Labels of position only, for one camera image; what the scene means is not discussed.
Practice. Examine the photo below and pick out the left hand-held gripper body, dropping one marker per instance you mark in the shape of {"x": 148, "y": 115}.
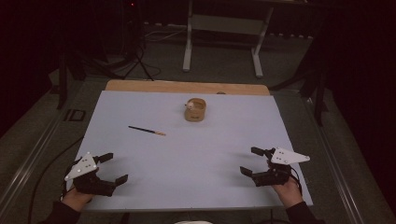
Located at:
{"x": 82, "y": 168}

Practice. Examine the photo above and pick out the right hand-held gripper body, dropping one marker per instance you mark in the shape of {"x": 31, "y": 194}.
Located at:
{"x": 285, "y": 157}

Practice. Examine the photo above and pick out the black paintbrush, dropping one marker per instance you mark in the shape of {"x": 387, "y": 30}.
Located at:
{"x": 143, "y": 129}

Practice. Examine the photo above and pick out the round wooden holder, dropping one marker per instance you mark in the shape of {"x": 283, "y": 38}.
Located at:
{"x": 195, "y": 115}

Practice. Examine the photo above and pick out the person's left hand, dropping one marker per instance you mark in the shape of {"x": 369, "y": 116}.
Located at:
{"x": 76, "y": 199}

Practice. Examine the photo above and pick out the person's right hand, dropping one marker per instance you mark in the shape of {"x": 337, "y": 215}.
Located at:
{"x": 289, "y": 193}

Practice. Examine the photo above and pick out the black rectangular floor plate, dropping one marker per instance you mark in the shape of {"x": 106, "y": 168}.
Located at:
{"x": 74, "y": 115}

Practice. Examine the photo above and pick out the white table sheet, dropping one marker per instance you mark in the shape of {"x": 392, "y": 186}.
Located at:
{"x": 193, "y": 161}

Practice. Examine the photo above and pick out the black stand leg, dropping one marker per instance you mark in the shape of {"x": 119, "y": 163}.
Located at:
{"x": 320, "y": 99}

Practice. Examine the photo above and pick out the small white figure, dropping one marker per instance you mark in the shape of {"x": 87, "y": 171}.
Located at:
{"x": 190, "y": 105}

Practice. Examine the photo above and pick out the black tripod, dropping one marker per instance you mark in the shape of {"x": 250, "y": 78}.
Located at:
{"x": 137, "y": 46}

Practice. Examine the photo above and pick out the white metal stand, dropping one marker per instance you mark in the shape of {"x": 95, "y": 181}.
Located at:
{"x": 188, "y": 46}

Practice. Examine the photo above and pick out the metal floor rail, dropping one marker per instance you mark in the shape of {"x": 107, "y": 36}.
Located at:
{"x": 336, "y": 161}
{"x": 28, "y": 165}

